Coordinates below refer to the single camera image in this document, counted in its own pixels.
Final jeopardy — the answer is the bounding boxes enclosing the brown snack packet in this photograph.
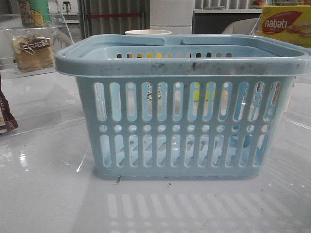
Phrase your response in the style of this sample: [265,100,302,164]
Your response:
[0,82,19,135]

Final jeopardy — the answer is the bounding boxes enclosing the light blue plastic basket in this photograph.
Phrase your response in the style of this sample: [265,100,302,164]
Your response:
[54,34,311,178]

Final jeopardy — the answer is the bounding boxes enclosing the green cartoon snack package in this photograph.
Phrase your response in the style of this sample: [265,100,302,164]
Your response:
[18,0,51,28]

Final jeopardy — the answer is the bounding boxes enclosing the clear acrylic left shelf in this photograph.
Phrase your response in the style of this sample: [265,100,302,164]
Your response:
[0,13,73,137]

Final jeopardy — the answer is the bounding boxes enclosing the bread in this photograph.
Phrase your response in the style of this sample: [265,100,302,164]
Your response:
[12,35,54,73]

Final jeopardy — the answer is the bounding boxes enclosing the white drawer cabinet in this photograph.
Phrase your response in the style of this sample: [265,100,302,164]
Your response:
[149,0,195,34]

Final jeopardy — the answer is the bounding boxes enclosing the yellow nabati wafer box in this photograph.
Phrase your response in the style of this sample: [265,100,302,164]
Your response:
[256,5,311,48]

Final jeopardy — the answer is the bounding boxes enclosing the yellow popcorn paper cup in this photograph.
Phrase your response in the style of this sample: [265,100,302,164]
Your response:
[125,29,172,35]

